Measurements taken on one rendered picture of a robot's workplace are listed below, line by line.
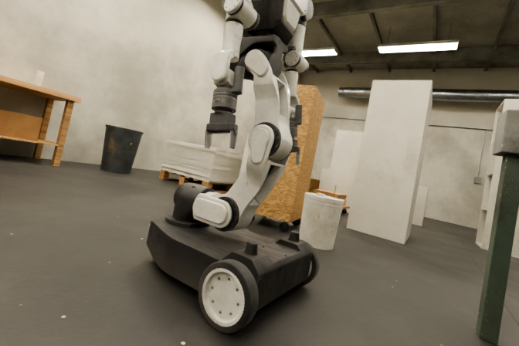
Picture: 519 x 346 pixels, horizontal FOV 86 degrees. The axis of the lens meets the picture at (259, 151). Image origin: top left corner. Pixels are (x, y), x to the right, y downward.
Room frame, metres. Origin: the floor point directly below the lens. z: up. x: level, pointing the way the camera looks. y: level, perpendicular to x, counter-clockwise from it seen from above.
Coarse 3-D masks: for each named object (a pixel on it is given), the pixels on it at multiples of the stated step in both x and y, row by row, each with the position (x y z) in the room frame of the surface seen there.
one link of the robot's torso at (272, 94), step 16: (256, 64) 1.13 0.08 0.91; (256, 80) 1.14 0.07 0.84; (272, 80) 1.10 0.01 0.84; (256, 96) 1.15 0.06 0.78; (272, 96) 1.12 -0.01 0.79; (288, 96) 1.20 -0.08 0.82; (256, 112) 1.15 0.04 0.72; (272, 112) 1.11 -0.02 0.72; (288, 112) 1.18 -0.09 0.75; (272, 128) 1.09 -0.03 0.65; (288, 128) 1.16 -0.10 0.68; (288, 144) 1.13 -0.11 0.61; (272, 160) 1.19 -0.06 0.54
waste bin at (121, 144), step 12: (108, 132) 3.98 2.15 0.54; (120, 132) 3.96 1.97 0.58; (132, 132) 4.04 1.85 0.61; (108, 144) 3.98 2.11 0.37; (120, 144) 3.98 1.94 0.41; (132, 144) 4.09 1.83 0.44; (108, 156) 3.98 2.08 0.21; (120, 156) 4.01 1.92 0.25; (132, 156) 4.15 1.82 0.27; (108, 168) 3.99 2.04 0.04; (120, 168) 4.05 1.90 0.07
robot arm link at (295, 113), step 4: (292, 108) 1.37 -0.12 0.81; (296, 108) 1.37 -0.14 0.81; (300, 108) 1.36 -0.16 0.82; (292, 112) 1.36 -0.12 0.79; (296, 112) 1.37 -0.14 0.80; (300, 112) 1.36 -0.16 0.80; (292, 116) 1.36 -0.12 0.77; (296, 116) 1.37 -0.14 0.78; (300, 116) 1.36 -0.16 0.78; (292, 120) 1.38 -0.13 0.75; (296, 120) 1.36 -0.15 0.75; (300, 120) 1.36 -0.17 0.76; (292, 124) 1.36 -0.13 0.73; (296, 124) 1.38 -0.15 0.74; (300, 124) 1.38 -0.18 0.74
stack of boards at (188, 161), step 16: (176, 144) 4.26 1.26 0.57; (192, 144) 4.08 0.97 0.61; (176, 160) 4.22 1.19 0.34; (192, 160) 4.07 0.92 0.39; (208, 160) 3.89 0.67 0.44; (224, 160) 4.03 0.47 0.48; (240, 160) 4.38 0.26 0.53; (160, 176) 4.38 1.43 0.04; (192, 176) 4.02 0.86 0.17; (208, 176) 3.86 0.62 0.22; (224, 176) 4.12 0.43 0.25; (224, 192) 4.20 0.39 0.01
